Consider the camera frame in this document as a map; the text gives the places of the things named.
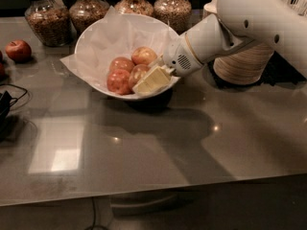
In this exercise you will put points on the back left red apple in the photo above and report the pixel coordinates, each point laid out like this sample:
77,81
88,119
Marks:
121,63

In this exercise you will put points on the black device with cable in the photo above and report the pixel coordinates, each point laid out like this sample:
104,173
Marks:
12,98

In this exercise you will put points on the red apple at left edge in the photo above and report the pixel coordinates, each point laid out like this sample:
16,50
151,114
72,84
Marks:
2,67

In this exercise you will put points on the yellow-red apple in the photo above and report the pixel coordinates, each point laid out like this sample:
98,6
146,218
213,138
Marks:
137,73
143,55

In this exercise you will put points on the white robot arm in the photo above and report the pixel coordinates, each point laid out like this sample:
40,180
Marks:
235,26

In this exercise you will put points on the rear stack paper bowls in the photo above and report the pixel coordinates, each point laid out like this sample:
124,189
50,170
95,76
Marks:
210,8

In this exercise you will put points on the red apple on table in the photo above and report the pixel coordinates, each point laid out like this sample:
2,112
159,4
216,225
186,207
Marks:
18,51

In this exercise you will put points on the front left red apple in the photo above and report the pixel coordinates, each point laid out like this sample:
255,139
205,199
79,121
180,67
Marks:
118,82

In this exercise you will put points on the far left glass cereal jar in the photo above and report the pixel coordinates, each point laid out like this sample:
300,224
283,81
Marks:
50,22

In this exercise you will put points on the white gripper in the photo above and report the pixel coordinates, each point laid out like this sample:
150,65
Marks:
177,57

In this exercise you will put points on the black mat under stacks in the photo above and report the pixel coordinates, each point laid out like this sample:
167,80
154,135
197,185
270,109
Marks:
278,70

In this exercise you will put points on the glass cereal jar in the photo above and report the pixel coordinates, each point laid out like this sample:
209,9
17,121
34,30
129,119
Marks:
84,13
50,22
175,13
142,7

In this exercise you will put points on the white paper liner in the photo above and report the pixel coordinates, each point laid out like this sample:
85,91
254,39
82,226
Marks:
108,45

